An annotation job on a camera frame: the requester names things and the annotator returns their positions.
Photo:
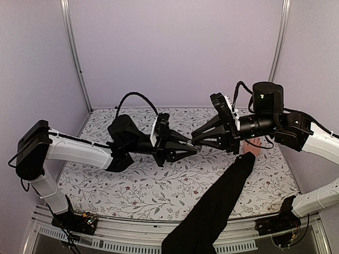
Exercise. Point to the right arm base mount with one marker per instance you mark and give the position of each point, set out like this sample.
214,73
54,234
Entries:
284,220

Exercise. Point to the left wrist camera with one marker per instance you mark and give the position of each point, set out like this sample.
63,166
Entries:
159,127

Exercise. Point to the floral patterned table mat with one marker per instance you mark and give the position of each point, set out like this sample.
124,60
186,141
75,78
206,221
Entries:
148,192

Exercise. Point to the right aluminium frame post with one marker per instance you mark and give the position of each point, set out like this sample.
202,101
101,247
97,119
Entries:
283,25

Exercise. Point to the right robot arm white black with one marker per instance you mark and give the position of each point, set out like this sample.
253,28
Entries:
294,129

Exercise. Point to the black sleeved forearm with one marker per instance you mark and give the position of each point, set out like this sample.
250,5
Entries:
203,225

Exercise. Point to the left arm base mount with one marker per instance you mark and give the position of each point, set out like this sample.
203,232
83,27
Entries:
84,223

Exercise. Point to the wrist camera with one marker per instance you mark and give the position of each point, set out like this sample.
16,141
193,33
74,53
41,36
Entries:
159,127
224,108

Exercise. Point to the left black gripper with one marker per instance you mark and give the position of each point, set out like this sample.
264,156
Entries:
166,146

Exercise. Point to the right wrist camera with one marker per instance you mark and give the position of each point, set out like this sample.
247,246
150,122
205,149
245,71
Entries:
224,108

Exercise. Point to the aluminium frame post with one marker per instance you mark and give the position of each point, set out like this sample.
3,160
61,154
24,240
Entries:
283,25
65,10

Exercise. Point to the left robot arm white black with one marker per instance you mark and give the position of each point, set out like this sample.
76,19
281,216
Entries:
43,143

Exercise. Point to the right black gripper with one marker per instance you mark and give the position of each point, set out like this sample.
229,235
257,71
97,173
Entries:
227,135

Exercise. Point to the left aluminium frame post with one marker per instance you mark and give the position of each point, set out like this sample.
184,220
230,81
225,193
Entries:
65,10

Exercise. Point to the person's bare hand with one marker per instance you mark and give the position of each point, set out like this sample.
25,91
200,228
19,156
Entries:
253,146

